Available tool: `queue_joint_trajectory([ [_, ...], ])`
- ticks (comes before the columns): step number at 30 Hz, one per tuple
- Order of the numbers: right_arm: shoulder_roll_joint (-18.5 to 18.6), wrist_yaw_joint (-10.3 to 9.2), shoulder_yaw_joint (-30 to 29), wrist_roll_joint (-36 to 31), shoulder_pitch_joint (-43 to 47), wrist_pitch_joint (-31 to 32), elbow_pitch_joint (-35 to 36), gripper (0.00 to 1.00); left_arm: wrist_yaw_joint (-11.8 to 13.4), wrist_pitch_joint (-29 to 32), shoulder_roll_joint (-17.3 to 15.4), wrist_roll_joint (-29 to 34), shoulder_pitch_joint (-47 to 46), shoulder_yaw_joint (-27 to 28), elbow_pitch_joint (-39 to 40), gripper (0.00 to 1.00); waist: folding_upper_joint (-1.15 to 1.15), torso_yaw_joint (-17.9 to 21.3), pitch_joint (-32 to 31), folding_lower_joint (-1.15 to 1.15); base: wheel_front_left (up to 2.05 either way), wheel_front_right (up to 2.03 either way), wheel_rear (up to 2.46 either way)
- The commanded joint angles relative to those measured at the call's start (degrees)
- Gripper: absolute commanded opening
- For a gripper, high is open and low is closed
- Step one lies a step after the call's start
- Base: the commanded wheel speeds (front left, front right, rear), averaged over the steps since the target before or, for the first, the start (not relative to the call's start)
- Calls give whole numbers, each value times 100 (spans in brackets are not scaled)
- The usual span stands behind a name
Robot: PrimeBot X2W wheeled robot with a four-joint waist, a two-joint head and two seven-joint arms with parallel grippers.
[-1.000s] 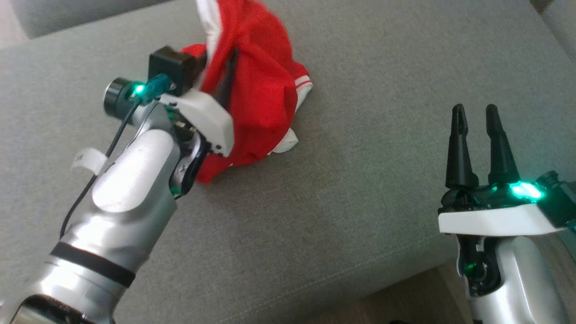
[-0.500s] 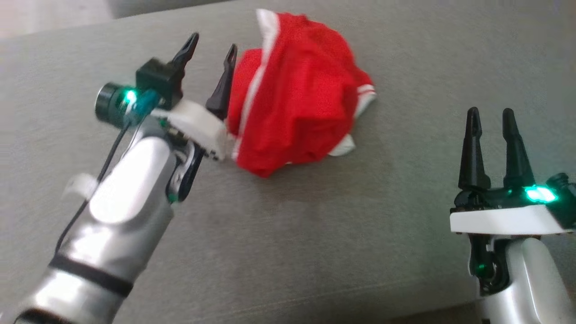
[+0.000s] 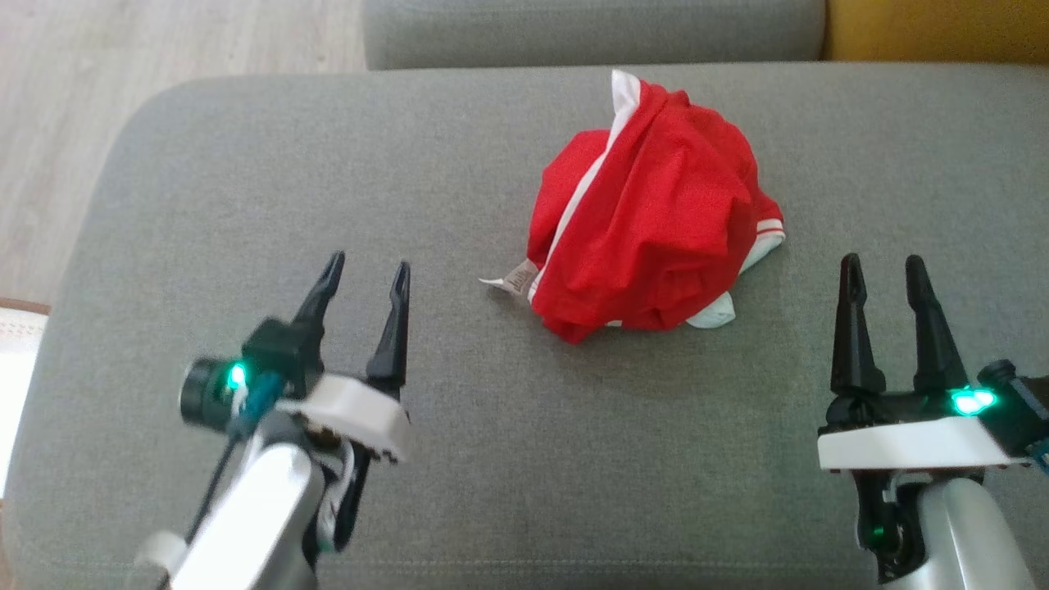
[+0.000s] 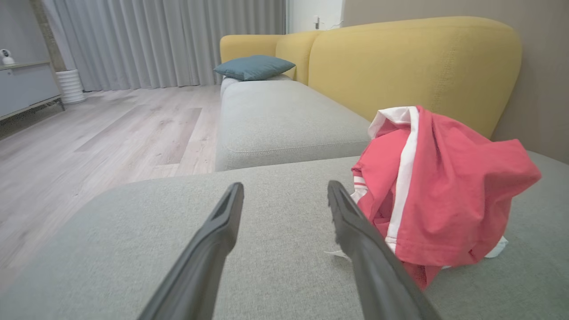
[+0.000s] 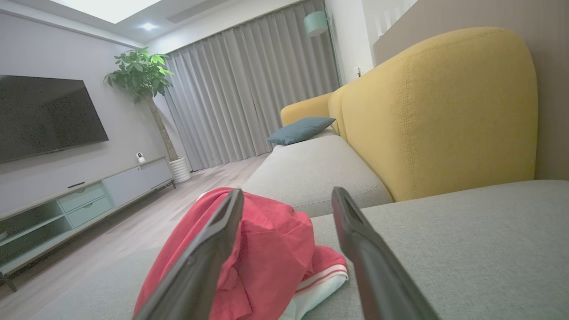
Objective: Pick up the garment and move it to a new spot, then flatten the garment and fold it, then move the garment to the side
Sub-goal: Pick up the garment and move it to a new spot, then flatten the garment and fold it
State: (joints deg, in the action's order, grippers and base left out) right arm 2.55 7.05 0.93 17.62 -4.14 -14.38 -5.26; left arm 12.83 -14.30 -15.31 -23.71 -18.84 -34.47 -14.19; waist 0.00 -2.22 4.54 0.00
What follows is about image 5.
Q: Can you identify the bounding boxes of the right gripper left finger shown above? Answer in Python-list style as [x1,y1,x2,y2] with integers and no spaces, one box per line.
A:
[132,188,244,320]

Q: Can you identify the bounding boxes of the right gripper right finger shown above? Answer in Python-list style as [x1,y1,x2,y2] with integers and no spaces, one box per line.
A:
[331,187,441,320]

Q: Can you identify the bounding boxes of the red white basketball jersey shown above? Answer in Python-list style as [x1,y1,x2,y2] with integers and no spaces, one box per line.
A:
[133,187,349,320]

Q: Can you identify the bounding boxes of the large grey sofa cushion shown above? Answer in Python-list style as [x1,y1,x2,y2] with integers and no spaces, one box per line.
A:
[29,180,569,320]

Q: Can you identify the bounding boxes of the white ribbed plant pot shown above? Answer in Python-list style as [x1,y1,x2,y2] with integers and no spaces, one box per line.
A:
[169,156,192,184]

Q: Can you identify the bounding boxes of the long low TV cabinet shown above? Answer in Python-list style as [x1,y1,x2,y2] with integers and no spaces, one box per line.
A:
[0,156,176,292]

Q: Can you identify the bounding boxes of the long grey sofa seat cushion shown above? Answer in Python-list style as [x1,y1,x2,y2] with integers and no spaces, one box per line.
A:
[242,127,394,218]

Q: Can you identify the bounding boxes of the blue throw pillow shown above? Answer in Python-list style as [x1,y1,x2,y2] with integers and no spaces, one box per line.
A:
[267,116,337,146]

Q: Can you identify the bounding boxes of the yellow sofa backrest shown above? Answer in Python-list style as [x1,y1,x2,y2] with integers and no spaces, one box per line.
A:
[328,27,539,203]

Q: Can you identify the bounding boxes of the yellow sofa armrest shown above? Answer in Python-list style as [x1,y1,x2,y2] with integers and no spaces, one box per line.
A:
[280,92,334,127]

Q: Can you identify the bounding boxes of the grey pleated curtain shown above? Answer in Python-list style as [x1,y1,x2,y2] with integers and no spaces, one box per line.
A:
[164,0,342,172]

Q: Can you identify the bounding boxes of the green indoor tree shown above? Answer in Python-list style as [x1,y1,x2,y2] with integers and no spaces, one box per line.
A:
[104,47,180,161]

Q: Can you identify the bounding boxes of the black flat television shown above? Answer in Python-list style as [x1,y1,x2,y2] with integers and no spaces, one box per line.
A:
[0,74,110,165]

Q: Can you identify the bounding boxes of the mint green floor lamp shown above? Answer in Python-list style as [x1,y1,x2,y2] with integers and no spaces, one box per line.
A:
[304,7,344,87]

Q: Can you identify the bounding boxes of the bright ceiling light panel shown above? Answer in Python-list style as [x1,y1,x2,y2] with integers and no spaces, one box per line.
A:
[49,0,163,24]

